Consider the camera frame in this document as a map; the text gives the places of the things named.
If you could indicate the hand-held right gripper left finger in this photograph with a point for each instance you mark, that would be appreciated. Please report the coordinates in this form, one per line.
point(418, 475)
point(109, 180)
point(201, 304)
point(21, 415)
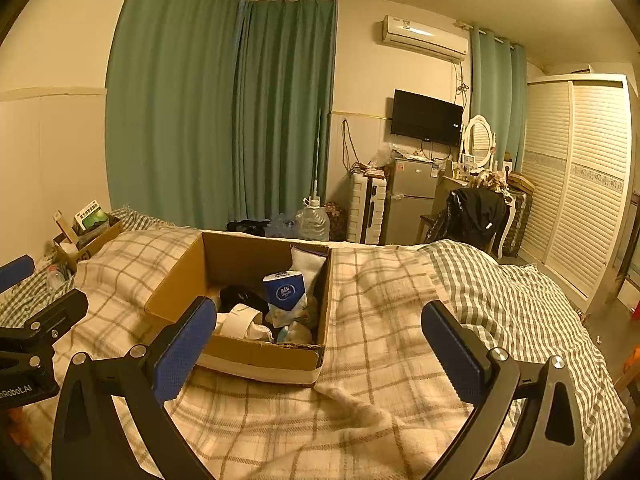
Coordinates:
point(182, 347)

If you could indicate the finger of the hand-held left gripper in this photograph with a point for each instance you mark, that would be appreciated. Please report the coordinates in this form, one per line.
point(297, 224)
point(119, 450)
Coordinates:
point(57, 312)
point(15, 272)

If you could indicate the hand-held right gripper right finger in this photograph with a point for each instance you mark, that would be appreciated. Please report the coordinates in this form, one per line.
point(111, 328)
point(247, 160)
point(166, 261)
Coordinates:
point(450, 345)

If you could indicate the white knitted glove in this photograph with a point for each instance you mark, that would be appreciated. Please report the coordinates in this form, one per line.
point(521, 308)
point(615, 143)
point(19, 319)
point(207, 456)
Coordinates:
point(240, 322)

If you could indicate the black round object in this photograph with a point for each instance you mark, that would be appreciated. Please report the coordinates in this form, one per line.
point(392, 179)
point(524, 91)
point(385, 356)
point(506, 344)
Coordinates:
point(242, 296)

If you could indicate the blue tissue packet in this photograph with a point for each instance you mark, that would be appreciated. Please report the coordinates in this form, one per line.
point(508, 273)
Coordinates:
point(285, 290)

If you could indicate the green checked bedsheet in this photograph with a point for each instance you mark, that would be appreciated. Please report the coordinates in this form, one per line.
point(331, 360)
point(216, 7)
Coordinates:
point(30, 300)

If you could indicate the small clear plastic bottle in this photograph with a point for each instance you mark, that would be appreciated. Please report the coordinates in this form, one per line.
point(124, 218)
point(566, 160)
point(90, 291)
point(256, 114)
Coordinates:
point(56, 277)

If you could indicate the small cardboard box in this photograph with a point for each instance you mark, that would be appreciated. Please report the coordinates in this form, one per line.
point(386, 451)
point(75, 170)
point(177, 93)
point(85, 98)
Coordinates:
point(87, 247)

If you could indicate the green checked quilt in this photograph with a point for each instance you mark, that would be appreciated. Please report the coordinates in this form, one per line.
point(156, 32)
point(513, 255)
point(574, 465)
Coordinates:
point(510, 300)

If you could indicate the beige plaid blanket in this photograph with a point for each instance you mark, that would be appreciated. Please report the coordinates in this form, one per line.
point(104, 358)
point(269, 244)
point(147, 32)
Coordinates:
point(380, 310)

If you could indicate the green carton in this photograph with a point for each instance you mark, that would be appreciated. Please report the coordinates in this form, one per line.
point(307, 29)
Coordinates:
point(91, 217)

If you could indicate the black jacket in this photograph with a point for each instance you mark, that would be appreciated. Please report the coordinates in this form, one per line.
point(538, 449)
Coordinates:
point(472, 215)

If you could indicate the white chair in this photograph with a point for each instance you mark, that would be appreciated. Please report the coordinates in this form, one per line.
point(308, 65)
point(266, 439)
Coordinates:
point(507, 225)

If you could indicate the black bag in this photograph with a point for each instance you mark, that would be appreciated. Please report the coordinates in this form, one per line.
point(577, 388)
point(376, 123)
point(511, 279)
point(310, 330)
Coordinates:
point(247, 226)

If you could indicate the brown suitcase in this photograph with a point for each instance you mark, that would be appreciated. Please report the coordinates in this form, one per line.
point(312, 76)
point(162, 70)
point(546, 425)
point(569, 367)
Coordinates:
point(517, 225)

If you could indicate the silver fridge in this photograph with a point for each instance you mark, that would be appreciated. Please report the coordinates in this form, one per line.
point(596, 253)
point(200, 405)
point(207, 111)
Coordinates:
point(410, 200)

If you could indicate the pack of plastic bottles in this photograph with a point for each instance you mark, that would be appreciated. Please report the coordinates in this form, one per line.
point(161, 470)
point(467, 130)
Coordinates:
point(281, 225)

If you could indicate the white suitcase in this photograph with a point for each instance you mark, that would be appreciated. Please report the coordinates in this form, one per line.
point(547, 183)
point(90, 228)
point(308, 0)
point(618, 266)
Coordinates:
point(367, 207)

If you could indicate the white dressing table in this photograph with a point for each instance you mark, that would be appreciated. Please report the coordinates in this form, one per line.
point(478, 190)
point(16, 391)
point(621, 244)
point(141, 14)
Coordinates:
point(452, 182)

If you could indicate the brown patterned bag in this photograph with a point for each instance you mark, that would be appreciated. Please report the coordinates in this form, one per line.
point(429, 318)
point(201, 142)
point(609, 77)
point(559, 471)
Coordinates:
point(336, 220)

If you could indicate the fluffy tan item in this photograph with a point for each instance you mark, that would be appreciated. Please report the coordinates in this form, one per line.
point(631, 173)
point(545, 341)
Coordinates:
point(492, 180)

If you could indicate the flat cardboard box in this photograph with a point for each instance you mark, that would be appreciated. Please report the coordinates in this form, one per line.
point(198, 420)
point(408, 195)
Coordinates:
point(521, 182)

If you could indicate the large clear water jug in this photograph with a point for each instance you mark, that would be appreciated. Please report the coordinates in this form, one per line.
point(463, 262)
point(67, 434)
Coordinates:
point(312, 220)

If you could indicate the clear plastic bag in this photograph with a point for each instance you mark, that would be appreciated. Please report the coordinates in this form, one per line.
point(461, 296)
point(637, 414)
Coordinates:
point(387, 156)

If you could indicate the white louvred wardrobe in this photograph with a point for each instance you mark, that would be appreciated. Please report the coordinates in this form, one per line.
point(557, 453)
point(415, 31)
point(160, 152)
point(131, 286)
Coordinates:
point(580, 185)

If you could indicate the oval white mirror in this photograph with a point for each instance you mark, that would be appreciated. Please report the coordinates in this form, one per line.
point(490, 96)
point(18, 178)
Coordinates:
point(479, 137)

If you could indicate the white mop pole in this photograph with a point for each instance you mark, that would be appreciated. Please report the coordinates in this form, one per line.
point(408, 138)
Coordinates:
point(316, 160)

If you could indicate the wide green curtain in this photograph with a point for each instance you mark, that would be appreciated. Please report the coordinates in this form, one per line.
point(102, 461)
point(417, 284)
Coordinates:
point(170, 100)

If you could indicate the recessed green curtain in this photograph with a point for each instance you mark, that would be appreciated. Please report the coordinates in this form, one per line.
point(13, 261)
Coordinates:
point(285, 110)

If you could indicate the narrow green curtain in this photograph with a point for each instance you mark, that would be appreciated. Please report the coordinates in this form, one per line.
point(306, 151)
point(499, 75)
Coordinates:
point(495, 90)

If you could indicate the white air conditioner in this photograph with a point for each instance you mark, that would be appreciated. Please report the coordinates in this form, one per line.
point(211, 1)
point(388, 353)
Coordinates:
point(425, 37)

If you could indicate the black wall television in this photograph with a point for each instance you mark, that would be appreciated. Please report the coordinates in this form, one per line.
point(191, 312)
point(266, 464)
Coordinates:
point(425, 117)

